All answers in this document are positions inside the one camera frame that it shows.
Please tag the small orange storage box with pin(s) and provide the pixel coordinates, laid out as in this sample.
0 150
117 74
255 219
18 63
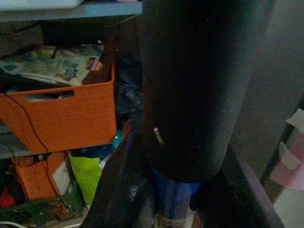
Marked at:
35 178

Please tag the lime green bag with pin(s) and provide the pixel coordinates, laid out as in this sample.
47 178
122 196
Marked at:
88 175

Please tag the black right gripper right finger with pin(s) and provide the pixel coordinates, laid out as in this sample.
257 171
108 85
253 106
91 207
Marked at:
237 197

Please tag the pink and white cloth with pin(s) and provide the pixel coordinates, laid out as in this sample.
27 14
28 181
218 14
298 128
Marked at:
292 166

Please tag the patterned pale cloth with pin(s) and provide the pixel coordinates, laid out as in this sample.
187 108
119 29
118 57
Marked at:
47 64

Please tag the large orange storage basket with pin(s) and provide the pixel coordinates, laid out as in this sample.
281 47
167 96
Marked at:
66 118

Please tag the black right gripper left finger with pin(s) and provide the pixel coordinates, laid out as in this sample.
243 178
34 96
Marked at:
123 180

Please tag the small red object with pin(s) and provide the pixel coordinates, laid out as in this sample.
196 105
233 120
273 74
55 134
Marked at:
6 198

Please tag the grey shelf board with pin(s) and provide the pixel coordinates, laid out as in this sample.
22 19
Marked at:
99 10

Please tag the black plastic bag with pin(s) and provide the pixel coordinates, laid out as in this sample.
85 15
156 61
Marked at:
128 95

